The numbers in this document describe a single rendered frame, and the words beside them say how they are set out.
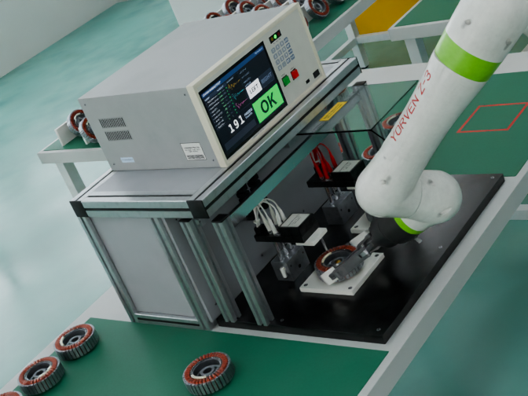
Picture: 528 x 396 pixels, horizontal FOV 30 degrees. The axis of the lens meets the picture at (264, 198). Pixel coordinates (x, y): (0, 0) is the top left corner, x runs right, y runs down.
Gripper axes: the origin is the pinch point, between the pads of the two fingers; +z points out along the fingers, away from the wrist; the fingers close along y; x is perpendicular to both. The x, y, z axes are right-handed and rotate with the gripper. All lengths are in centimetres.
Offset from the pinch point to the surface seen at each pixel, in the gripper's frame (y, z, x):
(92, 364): -39, 49, 22
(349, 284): -5.1, -2.1, -4.4
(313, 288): -7.4, 5.4, -0.1
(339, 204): 21.6, 11.0, 8.1
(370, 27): 347, 228, 44
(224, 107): -1.9, -8.9, 43.8
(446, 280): 3.0, -17.7, -17.3
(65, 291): 74, 245, 49
